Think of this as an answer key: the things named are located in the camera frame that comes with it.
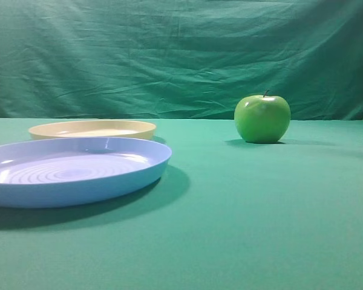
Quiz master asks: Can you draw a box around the yellow plastic plate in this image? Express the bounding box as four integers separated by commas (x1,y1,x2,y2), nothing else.
28,119,157,140

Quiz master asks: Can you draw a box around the blue plastic plate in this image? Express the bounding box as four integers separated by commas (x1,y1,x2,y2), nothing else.
0,137,172,208

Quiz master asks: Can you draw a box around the green backdrop cloth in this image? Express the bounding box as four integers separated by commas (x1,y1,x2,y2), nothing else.
0,1,363,120

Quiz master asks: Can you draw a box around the green apple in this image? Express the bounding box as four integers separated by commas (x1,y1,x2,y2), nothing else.
234,93,291,144

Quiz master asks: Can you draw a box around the green table cloth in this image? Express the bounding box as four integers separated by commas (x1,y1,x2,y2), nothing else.
0,120,363,289

